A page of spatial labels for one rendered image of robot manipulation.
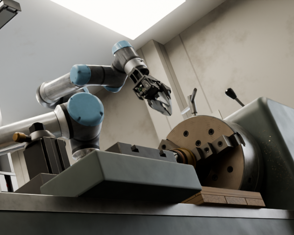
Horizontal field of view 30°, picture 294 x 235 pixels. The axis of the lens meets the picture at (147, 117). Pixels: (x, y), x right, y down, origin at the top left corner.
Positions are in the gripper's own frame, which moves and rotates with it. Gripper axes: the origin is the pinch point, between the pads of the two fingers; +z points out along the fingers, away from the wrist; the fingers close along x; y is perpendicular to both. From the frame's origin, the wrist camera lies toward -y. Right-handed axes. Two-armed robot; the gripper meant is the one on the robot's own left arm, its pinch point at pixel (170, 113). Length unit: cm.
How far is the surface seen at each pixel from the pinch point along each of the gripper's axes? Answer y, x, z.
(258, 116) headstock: -4.9, 21.9, 22.2
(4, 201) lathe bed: 100, 12, 54
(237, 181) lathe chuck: 10.6, 8.9, 39.4
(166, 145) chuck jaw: 14.7, -1.3, 16.4
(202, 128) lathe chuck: 10.6, 9.9, 19.3
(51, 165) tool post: 67, -3, 30
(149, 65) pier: -238, -87, -206
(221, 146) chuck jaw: 14.6, 12.9, 30.1
